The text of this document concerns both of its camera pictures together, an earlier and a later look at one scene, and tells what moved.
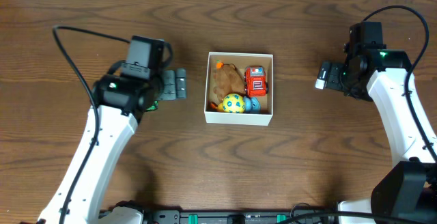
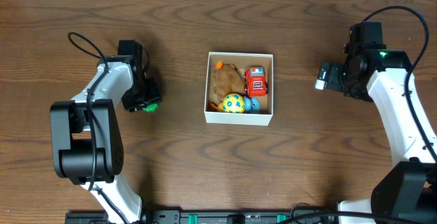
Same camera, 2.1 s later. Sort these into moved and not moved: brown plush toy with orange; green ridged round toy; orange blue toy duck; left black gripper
Moved: left black gripper
Not moved: orange blue toy duck; green ridged round toy; brown plush toy with orange
